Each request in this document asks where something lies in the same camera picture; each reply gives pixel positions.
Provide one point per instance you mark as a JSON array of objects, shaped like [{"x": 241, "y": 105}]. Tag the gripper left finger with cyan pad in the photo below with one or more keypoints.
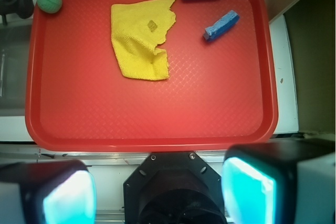
[{"x": 47, "y": 192}]

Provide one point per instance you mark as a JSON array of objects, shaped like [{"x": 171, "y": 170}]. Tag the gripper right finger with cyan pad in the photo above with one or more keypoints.
[{"x": 287, "y": 181}]

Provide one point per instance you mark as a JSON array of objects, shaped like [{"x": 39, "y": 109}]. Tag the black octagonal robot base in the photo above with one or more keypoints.
[{"x": 173, "y": 187}]

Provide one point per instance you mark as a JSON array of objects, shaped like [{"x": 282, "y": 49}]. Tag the blue sponge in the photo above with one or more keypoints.
[{"x": 220, "y": 27}]

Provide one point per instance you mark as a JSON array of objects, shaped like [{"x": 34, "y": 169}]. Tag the yellow knitted cloth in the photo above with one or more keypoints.
[{"x": 137, "y": 32}]

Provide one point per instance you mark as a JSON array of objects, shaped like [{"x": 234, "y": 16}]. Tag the green rubber ball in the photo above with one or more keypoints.
[{"x": 49, "y": 6}]

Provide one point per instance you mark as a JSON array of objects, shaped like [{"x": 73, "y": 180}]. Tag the black clamp knob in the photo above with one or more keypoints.
[{"x": 22, "y": 8}]

